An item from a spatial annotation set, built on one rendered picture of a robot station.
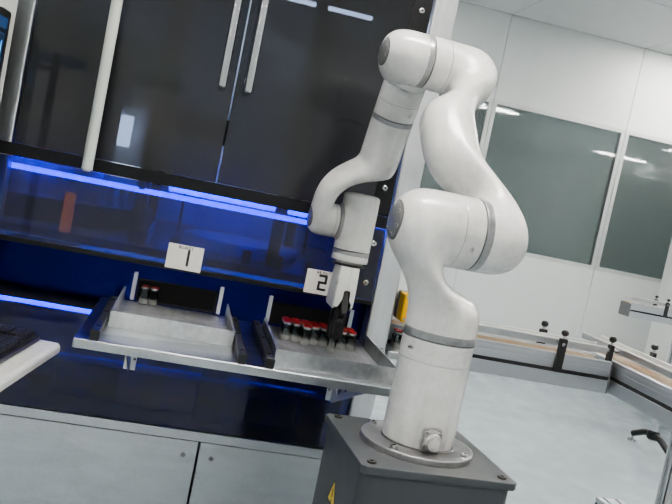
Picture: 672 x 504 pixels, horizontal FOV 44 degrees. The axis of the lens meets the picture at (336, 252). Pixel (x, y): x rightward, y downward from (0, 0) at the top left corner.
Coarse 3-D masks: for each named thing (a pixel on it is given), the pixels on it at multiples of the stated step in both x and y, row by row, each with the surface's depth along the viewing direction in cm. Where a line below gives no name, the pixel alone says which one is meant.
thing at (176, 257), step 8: (168, 248) 196; (176, 248) 196; (184, 248) 196; (192, 248) 197; (200, 248) 197; (168, 256) 196; (176, 256) 196; (184, 256) 197; (192, 256) 197; (200, 256) 197; (168, 264) 196; (176, 264) 197; (184, 264) 197; (192, 264) 197; (200, 264) 197
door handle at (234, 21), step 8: (240, 0) 187; (232, 8) 187; (240, 8) 187; (232, 16) 187; (232, 24) 187; (232, 32) 187; (232, 40) 187; (232, 48) 188; (224, 56) 188; (224, 64) 188; (224, 72) 188; (224, 80) 188
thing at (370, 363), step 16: (272, 336) 177; (272, 352) 171; (288, 352) 166; (304, 352) 184; (320, 352) 187; (336, 352) 191; (352, 352) 195; (368, 352) 197; (304, 368) 167; (320, 368) 167; (336, 368) 168; (352, 368) 168; (368, 368) 169; (384, 368) 169
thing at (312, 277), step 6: (312, 270) 202; (318, 270) 203; (306, 276) 202; (312, 276) 202; (318, 276) 203; (330, 276) 203; (306, 282) 202; (312, 282) 203; (306, 288) 202; (312, 288) 203; (324, 288) 203; (324, 294) 203
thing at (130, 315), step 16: (128, 304) 198; (144, 304) 202; (112, 320) 170; (128, 320) 170; (144, 320) 171; (160, 320) 172; (176, 320) 190; (192, 320) 194; (208, 320) 198; (224, 320) 202; (176, 336) 173; (192, 336) 173; (208, 336) 174; (224, 336) 174
